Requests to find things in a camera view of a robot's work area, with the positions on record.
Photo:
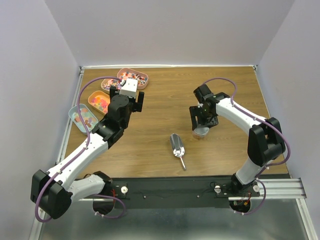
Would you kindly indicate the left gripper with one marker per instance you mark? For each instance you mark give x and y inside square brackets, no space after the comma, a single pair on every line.
[138,105]

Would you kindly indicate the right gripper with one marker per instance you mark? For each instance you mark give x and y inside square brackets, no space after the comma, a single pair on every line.
[201,121]

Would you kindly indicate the white round lid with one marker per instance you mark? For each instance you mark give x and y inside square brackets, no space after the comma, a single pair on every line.
[201,130]

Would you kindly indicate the clear plastic cup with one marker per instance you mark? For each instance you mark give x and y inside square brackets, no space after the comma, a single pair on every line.
[199,135]

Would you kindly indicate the orange candy tray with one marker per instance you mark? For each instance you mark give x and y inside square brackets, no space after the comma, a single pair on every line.
[100,101]

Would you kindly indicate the metal scoop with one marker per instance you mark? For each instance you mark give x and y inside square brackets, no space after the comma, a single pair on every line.
[178,148]

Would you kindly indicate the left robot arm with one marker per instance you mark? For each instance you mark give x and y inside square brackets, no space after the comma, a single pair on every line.
[55,190]

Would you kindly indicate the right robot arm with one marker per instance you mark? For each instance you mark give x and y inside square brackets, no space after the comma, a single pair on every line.
[265,142]

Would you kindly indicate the beige candy tray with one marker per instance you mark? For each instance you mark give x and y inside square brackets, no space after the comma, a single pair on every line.
[107,83]

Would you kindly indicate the pink candy tray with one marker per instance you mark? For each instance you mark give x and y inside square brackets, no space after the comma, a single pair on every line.
[142,78]

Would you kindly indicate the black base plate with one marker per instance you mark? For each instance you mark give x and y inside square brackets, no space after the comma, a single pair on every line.
[173,192]

